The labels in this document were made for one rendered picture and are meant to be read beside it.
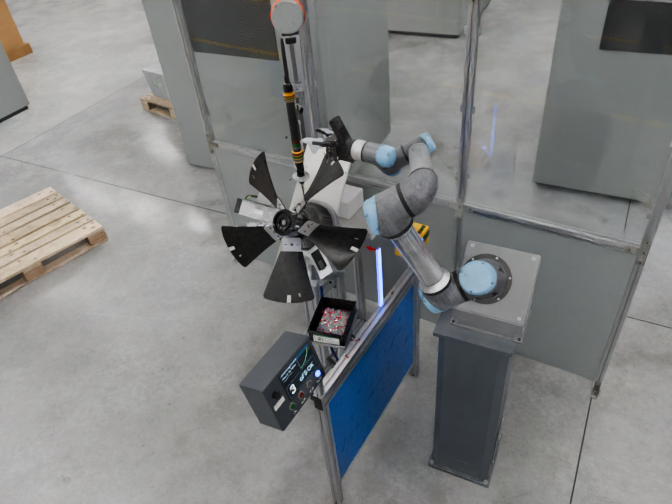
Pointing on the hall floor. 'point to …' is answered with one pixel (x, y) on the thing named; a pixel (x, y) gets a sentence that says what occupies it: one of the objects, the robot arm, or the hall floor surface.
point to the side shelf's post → (359, 285)
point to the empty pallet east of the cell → (42, 236)
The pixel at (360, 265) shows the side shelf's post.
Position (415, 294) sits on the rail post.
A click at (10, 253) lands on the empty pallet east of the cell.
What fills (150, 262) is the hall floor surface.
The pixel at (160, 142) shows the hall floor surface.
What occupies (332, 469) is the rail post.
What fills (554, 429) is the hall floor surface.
